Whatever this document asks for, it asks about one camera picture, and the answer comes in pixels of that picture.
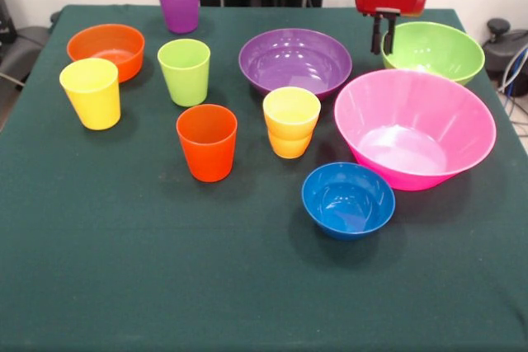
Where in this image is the yellow ribbed cup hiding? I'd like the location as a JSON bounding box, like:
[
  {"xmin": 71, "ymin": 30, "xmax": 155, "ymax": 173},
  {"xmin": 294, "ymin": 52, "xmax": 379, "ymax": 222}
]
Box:
[{"xmin": 262, "ymin": 86, "xmax": 322, "ymax": 160}]

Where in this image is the blue bowl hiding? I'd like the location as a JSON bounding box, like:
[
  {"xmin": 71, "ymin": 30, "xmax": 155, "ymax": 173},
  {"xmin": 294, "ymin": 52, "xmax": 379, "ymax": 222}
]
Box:
[{"xmin": 300, "ymin": 162, "xmax": 397, "ymax": 242}]

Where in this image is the green bowl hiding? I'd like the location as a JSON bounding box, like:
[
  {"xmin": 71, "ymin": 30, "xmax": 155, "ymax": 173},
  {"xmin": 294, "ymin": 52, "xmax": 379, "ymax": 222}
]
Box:
[{"xmin": 380, "ymin": 21, "xmax": 486, "ymax": 86}]

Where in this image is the orange bowl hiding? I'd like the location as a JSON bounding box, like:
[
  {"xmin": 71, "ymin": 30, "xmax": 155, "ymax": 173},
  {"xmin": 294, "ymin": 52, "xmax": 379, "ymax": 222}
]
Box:
[{"xmin": 66, "ymin": 23, "xmax": 146, "ymax": 83}]

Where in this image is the pink bowl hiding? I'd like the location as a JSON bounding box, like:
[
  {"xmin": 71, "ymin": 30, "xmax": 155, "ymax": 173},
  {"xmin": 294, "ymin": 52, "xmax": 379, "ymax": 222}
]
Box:
[{"xmin": 333, "ymin": 68, "xmax": 497, "ymax": 192}]

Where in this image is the tall yellow cup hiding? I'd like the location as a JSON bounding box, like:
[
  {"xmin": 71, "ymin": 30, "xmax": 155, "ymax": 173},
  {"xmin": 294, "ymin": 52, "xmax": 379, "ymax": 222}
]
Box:
[{"xmin": 59, "ymin": 58, "xmax": 122, "ymax": 131}]

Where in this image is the purple bowl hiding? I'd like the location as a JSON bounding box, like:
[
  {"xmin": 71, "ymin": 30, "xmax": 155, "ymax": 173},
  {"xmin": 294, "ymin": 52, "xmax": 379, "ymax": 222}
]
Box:
[{"xmin": 238, "ymin": 28, "xmax": 353, "ymax": 101}]

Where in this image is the purple cup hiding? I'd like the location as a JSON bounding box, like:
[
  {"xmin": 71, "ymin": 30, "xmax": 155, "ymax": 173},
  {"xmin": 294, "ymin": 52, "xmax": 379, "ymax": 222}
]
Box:
[{"xmin": 154, "ymin": 0, "xmax": 201, "ymax": 35}]

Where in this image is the bundle of cables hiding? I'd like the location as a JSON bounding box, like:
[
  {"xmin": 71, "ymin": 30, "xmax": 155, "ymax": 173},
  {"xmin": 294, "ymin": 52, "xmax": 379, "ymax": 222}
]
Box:
[{"xmin": 497, "ymin": 45, "xmax": 528, "ymax": 137}]

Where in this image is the dark green tablecloth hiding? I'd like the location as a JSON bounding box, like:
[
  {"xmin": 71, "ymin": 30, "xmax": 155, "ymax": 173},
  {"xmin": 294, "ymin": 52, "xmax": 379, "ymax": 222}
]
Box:
[{"xmin": 0, "ymin": 4, "xmax": 528, "ymax": 352}]

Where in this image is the green cup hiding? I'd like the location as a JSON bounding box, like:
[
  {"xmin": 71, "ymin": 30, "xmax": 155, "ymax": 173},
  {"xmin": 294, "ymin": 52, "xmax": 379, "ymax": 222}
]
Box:
[{"xmin": 157, "ymin": 38, "xmax": 211, "ymax": 108}]

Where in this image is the orange cup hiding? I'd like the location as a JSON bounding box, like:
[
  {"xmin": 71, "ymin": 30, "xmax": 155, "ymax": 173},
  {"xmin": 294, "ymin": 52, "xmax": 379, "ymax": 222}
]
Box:
[{"xmin": 176, "ymin": 103, "xmax": 238, "ymax": 183}]

